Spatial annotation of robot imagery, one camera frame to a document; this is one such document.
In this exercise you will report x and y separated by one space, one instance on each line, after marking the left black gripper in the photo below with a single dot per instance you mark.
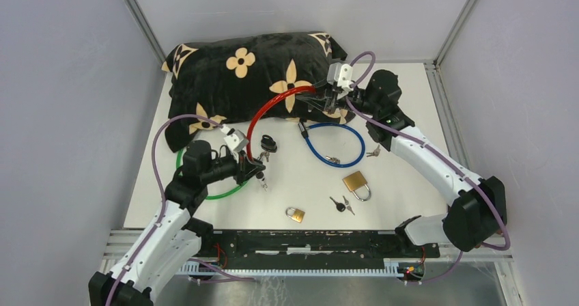
244 169

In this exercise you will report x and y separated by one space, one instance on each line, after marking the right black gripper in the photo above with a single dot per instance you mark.
330 103

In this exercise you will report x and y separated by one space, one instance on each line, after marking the red cable lock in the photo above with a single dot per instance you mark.
264 109

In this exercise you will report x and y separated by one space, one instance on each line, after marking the black padlock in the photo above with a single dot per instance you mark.
268 144

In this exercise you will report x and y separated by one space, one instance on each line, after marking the small brass padlock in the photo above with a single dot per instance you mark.
295 214

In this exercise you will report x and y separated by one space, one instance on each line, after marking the green cable lock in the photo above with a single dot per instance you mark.
180 161

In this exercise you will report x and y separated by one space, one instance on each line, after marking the large brass padlock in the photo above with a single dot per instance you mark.
356 181

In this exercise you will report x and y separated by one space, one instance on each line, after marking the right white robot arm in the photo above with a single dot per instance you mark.
477 212

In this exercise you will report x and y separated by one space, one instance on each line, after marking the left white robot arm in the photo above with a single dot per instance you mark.
173 235

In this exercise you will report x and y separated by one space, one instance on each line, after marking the red lock keys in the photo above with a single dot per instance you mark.
260 176

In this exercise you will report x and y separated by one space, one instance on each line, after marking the blue lock keys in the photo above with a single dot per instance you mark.
333 160

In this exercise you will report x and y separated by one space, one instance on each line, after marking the black head key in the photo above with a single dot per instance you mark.
338 205

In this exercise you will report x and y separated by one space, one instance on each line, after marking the small silver brass-lock keys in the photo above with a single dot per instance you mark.
348 205

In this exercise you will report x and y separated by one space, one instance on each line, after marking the silver keys on table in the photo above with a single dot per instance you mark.
264 157

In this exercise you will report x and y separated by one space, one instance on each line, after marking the loose keys right side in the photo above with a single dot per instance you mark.
374 153

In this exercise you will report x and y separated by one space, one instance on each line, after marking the black floral pillow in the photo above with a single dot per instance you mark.
228 81

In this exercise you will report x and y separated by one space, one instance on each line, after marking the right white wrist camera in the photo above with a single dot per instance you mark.
340 75

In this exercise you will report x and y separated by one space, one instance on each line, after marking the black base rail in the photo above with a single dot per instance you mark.
312 252

